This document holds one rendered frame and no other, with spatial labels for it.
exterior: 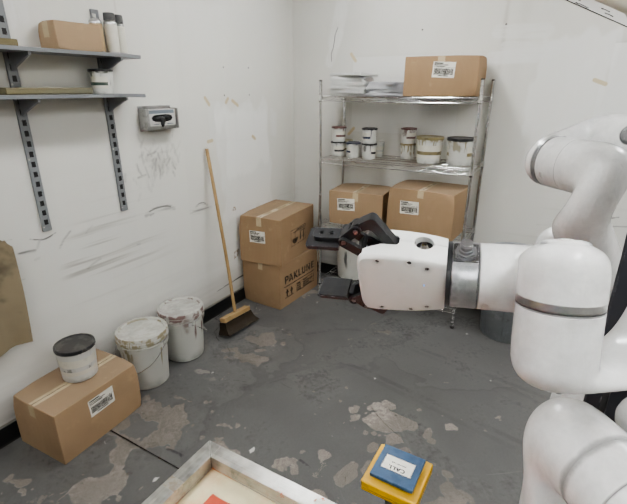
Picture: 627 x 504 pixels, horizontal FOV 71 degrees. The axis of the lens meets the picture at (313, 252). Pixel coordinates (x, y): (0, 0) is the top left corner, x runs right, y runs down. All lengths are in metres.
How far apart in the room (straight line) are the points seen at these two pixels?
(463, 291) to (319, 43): 3.83
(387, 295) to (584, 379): 0.21
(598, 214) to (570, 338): 0.36
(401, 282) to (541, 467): 0.25
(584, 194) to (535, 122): 2.94
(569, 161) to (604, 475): 0.45
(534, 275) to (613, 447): 0.20
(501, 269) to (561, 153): 0.35
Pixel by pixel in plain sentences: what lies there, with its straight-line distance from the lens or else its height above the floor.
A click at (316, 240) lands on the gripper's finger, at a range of 0.51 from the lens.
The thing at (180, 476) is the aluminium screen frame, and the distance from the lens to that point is 1.11.
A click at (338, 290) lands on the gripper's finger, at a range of 0.58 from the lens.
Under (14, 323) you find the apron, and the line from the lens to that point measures 2.72.
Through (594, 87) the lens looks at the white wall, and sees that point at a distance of 3.67.
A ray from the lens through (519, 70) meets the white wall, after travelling 3.69.
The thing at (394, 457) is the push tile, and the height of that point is 0.97.
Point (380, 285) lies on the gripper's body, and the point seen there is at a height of 1.56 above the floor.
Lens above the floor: 1.78
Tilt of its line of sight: 20 degrees down
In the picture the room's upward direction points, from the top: straight up
